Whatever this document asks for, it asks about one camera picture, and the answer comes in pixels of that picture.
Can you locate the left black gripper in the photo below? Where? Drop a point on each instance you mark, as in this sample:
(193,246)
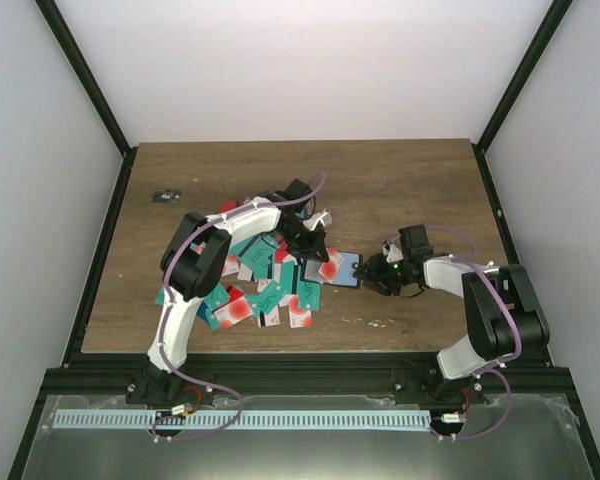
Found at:
(315,242)

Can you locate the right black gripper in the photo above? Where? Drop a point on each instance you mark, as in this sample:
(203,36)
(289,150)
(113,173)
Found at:
(375,275)

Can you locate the black card holder wallet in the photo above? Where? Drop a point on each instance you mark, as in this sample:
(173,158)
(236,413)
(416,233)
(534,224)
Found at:
(346,277)

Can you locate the white red circle card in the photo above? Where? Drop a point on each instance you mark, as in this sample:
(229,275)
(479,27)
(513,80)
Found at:
(298,316)
(230,314)
(330,269)

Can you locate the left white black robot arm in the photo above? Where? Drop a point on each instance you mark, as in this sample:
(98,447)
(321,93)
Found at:
(194,259)

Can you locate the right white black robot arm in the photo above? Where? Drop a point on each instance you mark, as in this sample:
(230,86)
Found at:
(502,311)

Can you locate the teal VIP card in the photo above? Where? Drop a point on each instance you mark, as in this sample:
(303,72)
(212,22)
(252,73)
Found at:
(308,295)

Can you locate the teal card centre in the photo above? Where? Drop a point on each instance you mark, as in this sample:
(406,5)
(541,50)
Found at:
(258,253)

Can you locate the small black tag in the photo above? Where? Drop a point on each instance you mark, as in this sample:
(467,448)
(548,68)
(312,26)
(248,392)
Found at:
(166,196)

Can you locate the light blue slotted strip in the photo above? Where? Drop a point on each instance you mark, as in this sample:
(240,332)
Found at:
(381,420)

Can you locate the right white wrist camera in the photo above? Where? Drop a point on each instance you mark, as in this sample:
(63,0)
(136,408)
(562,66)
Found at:
(392,253)

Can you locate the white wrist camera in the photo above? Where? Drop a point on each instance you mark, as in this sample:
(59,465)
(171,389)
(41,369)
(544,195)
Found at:
(317,220)
(392,253)

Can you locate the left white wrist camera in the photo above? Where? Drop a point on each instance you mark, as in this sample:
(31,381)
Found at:
(317,220)

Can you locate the black front rail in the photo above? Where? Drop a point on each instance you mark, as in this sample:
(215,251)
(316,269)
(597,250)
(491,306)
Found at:
(409,376)

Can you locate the right black frame post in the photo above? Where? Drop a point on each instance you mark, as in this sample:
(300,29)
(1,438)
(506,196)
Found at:
(539,43)

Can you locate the black frame post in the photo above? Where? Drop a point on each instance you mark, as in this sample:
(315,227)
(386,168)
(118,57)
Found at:
(69,46)
(539,43)

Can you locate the left black frame post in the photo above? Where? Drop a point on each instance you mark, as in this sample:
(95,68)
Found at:
(69,46)

